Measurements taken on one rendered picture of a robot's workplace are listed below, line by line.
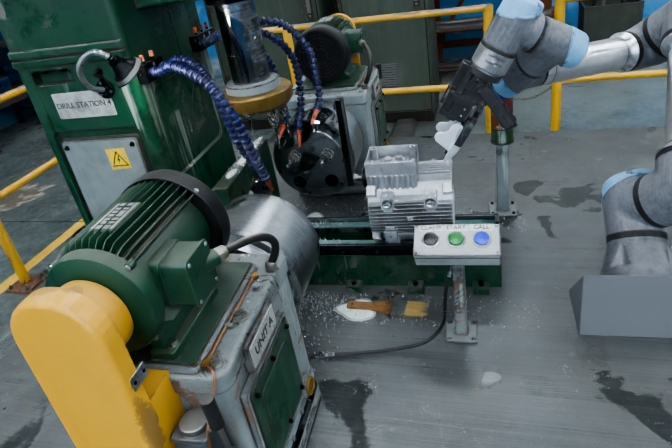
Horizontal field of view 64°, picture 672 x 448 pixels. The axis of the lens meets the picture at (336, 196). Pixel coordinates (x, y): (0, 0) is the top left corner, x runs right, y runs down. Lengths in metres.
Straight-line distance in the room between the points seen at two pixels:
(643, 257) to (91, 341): 1.01
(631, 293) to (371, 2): 3.51
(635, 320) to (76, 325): 1.05
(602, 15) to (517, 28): 4.78
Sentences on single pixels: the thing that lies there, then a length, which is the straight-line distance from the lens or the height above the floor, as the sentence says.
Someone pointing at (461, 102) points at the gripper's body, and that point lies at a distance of 1.15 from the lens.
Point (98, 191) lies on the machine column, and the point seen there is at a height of 1.17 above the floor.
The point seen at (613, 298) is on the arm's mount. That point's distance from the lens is 1.25.
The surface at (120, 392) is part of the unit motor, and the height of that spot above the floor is 1.21.
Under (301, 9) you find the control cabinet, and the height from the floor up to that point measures 1.02.
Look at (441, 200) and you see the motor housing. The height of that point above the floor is 1.05.
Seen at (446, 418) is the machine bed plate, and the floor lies 0.80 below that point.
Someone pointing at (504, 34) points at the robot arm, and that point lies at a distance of 1.11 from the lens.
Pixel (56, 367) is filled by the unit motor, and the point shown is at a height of 1.25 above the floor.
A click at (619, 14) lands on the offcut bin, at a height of 0.42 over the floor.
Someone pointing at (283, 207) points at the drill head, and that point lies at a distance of 1.15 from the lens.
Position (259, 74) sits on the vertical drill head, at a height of 1.37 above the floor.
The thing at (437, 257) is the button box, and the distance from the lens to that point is 1.10.
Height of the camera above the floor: 1.68
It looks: 28 degrees down
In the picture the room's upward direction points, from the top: 10 degrees counter-clockwise
